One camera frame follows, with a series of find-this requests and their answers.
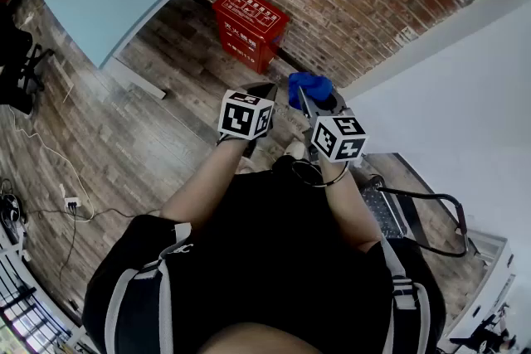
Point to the person's right forearm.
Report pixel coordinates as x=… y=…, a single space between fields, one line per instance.
x=346 y=207

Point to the person's left forearm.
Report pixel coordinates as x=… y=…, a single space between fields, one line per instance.
x=207 y=182

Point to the black window railing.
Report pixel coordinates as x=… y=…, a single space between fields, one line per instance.
x=25 y=302

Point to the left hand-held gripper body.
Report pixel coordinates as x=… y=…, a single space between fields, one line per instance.
x=240 y=118

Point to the red fire extinguisher box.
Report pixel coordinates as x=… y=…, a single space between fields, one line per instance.
x=249 y=29

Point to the blue wiping cloth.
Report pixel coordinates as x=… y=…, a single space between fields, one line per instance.
x=311 y=85

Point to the person's black shirt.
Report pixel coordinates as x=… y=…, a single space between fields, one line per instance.
x=269 y=261

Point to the person's white shoe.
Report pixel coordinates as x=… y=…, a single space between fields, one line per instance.
x=295 y=148

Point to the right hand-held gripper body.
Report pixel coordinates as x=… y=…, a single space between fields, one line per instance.
x=338 y=137

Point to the black office chair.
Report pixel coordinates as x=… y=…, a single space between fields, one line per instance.
x=16 y=54

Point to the white power strip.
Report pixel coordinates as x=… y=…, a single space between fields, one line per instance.
x=72 y=204

